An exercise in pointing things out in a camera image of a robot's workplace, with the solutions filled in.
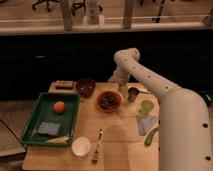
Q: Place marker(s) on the blue folded cloth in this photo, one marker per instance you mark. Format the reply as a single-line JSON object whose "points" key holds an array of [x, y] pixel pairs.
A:
{"points": [[145, 124]]}

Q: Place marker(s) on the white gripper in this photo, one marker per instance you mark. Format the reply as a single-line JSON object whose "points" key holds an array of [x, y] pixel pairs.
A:
{"points": [[121, 77]]}

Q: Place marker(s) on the white spoon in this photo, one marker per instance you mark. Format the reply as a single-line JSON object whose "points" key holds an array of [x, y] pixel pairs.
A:
{"points": [[145, 91]]}

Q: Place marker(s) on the green chili pepper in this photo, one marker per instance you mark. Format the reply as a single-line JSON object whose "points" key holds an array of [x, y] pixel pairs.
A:
{"points": [[149, 138]]}

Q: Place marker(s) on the dark brown bowl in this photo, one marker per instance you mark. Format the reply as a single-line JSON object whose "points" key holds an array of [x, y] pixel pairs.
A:
{"points": [[85, 87]]}

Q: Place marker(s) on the orange fruit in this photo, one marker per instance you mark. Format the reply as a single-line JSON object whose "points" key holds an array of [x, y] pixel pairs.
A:
{"points": [[59, 107]]}

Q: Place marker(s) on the red bowl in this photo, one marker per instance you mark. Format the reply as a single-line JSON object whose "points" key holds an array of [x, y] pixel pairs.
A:
{"points": [[111, 108]]}

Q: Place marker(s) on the office chair base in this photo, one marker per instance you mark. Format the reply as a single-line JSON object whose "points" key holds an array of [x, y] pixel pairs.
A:
{"points": [[47, 4]]}

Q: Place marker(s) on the green plastic tray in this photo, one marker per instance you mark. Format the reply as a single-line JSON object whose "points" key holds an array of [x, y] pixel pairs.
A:
{"points": [[43, 112]]}

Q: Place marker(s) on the metal cup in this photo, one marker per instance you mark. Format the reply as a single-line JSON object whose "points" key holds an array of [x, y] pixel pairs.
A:
{"points": [[132, 94]]}

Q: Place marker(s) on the dark purple grapes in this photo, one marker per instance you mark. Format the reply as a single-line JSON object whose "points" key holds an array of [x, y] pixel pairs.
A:
{"points": [[108, 100]]}

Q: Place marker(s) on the brown wooden block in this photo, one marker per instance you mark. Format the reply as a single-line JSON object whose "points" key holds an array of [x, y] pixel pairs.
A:
{"points": [[61, 84]]}

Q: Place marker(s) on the blue sponge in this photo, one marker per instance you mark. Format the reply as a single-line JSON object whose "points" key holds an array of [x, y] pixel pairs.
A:
{"points": [[49, 128]]}

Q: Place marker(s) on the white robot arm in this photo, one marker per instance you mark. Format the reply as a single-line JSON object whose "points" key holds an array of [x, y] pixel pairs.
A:
{"points": [[184, 129]]}

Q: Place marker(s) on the cream banana piece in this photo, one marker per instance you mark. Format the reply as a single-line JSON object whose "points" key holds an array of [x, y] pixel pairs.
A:
{"points": [[62, 139]]}

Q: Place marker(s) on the metal fork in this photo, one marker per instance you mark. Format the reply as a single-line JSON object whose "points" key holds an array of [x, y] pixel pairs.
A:
{"points": [[94, 159]]}

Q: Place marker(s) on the green plastic cup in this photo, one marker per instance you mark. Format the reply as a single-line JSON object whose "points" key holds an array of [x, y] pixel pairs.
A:
{"points": [[146, 107]]}

